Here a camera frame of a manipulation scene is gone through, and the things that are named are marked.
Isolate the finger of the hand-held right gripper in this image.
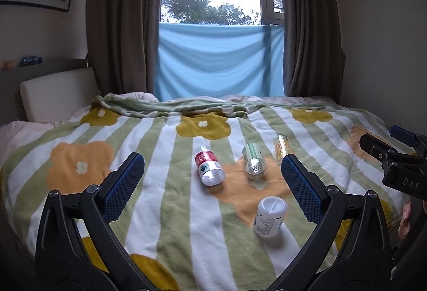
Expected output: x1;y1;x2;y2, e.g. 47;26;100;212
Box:
389;125;427;157
359;133;425;175

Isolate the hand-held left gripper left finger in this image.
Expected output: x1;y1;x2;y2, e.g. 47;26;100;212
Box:
35;152;145;278

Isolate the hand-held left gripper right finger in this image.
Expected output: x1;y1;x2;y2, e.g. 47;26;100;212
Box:
280;154;396;278

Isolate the white plastic cup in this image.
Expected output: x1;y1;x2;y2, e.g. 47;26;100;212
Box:
252;196;288;238

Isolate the clear cup yellow print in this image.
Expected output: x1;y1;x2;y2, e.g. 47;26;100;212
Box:
274;134;296;164

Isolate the clear cup green label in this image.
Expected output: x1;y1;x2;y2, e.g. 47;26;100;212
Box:
242;142;268;178

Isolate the clear cup red label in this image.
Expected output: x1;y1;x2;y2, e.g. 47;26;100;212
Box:
194;145;226;187

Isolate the person's right hand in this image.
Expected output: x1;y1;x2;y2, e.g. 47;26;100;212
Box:
398;202;415;238

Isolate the striped flower blanket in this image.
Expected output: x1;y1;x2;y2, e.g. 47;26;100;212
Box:
0;92;416;291

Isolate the white headboard cushion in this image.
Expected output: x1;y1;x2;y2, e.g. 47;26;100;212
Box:
19;66;101;122

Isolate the dark headboard shelf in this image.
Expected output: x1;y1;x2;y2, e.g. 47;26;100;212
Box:
0;59;91;78

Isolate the brown curtain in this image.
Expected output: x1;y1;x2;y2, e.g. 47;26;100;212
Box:
85;0;168;102
272;0;348;99

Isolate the light blue cloth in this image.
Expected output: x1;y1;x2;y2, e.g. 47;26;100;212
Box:
152;23;286;102

